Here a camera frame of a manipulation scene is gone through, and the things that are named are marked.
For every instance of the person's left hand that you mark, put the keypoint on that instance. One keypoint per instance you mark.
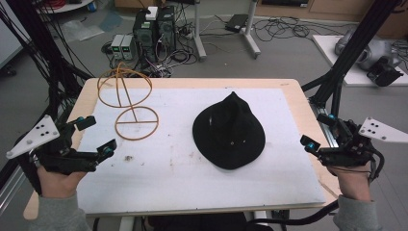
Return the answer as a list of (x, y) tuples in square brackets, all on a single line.
[(59, 184)]

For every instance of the white table mat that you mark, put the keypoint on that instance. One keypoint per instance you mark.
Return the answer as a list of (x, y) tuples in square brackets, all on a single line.
[(179, 179)]

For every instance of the white floor board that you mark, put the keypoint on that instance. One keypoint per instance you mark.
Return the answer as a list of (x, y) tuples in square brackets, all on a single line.
[(327, 51)]

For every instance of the black computer tower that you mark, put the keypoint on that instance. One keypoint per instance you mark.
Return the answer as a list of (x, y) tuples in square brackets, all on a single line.
[(144, 33), (166, 29)]

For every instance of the person's right hand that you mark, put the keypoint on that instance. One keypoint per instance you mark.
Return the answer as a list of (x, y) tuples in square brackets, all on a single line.
[(352, 181)]

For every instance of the black flat box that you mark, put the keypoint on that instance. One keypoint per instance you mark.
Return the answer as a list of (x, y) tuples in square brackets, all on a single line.
[(236, 22)]

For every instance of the grey power supply unit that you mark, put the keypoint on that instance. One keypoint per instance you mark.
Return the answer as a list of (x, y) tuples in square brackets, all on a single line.
[(127, 47), (117, 46)]

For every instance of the white desk leg frame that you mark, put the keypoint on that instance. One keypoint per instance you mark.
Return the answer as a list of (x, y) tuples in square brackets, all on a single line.
[(248, 32)]

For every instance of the black brimmed hat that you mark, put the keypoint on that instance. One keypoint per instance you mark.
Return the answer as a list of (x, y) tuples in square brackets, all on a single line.
[(229, 134)]

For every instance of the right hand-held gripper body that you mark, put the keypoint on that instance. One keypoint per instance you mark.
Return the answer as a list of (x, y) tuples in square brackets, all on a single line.
[(348, 150)]

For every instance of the black device on board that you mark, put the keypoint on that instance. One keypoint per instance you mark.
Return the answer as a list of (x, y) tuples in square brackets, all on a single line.
[(383, 72)]

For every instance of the clear plastic sheet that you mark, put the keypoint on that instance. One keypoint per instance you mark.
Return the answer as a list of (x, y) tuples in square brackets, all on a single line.
[(81, 29)]

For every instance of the grey rounded machine part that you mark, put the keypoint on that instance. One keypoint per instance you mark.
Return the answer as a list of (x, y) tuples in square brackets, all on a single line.
[(372, 48)]

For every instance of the wooden table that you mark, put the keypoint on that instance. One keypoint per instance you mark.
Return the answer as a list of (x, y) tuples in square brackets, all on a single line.
[(192, 82)]

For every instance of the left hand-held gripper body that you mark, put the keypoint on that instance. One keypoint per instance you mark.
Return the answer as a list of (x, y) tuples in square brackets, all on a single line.
[(57, 157)]

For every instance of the black metal frame stand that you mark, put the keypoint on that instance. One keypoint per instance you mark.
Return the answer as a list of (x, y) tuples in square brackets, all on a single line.
[(349, 54)]

